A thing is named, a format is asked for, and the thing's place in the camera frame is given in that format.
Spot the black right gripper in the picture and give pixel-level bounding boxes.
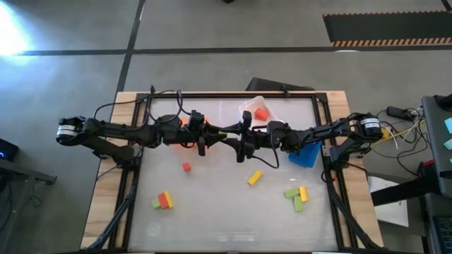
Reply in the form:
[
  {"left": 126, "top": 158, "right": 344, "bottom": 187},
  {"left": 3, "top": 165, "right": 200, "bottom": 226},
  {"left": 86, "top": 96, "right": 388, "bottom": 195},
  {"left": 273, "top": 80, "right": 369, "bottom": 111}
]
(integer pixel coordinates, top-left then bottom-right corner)
[{"left": 224, "top": 110, "right": 297, "bottom": 164}]

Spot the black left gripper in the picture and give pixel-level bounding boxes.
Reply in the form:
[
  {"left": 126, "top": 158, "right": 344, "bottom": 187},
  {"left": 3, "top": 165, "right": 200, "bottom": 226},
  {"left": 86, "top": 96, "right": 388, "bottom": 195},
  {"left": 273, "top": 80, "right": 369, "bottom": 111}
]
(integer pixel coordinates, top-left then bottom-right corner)
[{"left": 165, "top": 111, "right": 229, "bottom": 157}]

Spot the large red block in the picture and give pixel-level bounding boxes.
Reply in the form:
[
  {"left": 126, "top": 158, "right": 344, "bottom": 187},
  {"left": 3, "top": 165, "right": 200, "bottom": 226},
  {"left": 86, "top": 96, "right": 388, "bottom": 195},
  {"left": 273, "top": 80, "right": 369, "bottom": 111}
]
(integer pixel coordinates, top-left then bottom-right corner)
[{"left": 254, "top": 107, "right": 270, "bottom": 122}]

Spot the red rectangular block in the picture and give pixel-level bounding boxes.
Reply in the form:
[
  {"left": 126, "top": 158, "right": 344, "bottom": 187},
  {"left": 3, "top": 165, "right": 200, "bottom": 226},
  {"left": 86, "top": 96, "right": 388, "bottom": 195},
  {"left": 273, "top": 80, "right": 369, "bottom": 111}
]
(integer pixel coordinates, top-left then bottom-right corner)
[{"left": 157, "top": 192, "right": 170, "bottom": 210}]

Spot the orange translucent plastic bin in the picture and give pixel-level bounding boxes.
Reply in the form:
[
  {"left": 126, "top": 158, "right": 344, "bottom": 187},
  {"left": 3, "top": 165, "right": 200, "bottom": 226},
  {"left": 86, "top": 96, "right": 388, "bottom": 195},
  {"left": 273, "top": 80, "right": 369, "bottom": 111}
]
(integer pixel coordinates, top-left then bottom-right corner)
[{"left": 174, "top": 115, "right": 213, "bottom": 150}]

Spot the white plastic bin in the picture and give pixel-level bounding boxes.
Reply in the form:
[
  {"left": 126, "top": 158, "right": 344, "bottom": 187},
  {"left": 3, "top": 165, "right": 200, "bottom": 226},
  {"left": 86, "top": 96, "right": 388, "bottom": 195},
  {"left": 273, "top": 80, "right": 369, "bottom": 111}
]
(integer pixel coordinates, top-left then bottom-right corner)
[{"left": 239, "top": 95, "right": 283, "bottom": 124}]

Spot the black flat panel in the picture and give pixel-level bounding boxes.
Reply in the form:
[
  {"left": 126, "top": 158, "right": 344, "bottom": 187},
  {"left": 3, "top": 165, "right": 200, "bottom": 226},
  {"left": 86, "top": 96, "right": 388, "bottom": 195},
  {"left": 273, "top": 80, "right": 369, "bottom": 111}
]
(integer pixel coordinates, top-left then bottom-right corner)
[{"left": 245, "top": 77, "right": 316, "bottom": 92}]

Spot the blue perforated plastic bin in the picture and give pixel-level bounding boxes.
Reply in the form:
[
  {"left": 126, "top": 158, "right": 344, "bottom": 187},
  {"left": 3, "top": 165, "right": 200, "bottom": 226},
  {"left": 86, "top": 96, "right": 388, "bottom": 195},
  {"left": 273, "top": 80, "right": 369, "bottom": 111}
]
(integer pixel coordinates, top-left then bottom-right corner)
[{"left": 287, "top": 140, "right": 323, "bottom": 169}]

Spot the black power adapter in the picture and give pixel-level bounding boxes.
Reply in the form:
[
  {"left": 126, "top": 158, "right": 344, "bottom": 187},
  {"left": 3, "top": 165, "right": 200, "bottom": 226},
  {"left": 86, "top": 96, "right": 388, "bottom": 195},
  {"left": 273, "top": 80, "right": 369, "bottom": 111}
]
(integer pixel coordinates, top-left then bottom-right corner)
[{"left": 386, "top": 105, "right": 408, "bottom": 121}]

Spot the white paper sheet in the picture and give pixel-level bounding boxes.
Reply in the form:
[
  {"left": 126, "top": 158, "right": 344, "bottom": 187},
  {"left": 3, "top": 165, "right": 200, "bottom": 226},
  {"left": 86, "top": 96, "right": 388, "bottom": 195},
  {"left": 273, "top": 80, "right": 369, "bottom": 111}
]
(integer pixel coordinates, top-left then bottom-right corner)
[{"left": 367, "top": 175, "right": 410, "bottom": 229}]

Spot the black desk leg bar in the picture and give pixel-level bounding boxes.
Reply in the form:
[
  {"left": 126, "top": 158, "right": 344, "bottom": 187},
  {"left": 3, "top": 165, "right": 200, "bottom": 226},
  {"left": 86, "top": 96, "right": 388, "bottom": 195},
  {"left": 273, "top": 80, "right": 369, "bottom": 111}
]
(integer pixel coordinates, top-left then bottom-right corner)
[{"left": 370, "top": 176, "right": 442, "bottom": 207}]

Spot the black hazard-striped floor mat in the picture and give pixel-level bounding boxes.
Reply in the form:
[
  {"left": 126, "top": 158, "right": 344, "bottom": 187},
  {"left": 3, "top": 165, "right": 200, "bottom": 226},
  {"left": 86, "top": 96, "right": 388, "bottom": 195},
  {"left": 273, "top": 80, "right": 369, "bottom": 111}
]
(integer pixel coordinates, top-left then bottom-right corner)
[{"left": 322, "top": 10, "right": 452, "bottom": 48}]

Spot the dark gray side desk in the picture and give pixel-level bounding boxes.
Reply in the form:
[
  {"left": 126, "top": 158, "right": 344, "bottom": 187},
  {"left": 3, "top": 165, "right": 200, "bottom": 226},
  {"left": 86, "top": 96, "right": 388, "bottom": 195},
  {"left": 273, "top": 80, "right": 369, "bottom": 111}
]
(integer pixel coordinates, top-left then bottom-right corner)
[{"left": 422, "top": 94, "right": 452, "bottom": 198}]

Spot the black device with blue light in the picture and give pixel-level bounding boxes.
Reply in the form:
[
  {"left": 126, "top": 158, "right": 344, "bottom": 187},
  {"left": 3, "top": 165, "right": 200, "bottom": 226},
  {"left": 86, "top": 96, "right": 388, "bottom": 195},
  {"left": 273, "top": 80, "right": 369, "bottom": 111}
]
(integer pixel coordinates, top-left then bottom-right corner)
[{"left": 0, "top": 138, "right": 20, "bottom": 162}]

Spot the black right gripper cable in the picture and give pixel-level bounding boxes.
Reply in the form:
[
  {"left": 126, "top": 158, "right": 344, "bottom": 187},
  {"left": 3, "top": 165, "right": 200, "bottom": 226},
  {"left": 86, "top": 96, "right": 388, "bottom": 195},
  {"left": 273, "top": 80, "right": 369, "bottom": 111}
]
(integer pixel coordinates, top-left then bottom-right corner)
[{"left": 252, "top": 150, "right": 280, "bottom": 169}]

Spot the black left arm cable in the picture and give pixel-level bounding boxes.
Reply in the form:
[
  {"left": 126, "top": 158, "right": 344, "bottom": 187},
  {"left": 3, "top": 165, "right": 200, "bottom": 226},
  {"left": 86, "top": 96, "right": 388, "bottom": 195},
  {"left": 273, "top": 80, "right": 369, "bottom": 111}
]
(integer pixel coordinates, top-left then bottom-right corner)
[{"left": 93, "top": 85, "right": 184, "bottom": 123}]

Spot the yellow cable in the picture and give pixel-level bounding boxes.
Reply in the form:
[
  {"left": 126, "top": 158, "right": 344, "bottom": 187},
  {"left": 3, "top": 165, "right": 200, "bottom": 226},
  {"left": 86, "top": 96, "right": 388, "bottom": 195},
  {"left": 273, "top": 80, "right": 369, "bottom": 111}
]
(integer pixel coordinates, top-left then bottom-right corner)
[{"left": 370, "top": 119, "right": 427, "bottom": 149}]

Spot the red clamp handle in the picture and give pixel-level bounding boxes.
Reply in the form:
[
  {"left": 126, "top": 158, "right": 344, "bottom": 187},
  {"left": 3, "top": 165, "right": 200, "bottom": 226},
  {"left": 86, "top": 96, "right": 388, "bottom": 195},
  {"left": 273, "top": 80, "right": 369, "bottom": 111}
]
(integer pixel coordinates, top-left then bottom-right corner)
[{"left": 417, "top": 159, "right": 436, "bottom": 178}]

